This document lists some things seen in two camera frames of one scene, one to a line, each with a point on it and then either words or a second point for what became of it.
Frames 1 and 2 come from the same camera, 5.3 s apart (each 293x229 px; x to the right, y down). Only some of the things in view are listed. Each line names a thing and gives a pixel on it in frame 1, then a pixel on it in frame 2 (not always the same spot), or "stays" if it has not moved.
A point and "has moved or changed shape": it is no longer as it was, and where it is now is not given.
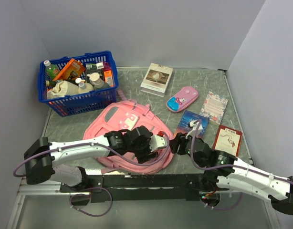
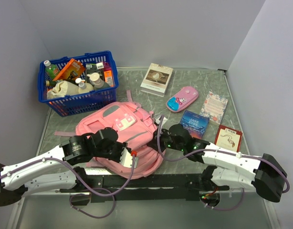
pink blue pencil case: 184,96 stays
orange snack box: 73,70 stays
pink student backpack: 123,114 has moved or changed shape
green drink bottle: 51,70 stays
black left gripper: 142,158 → 121,145
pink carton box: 108,74 stays
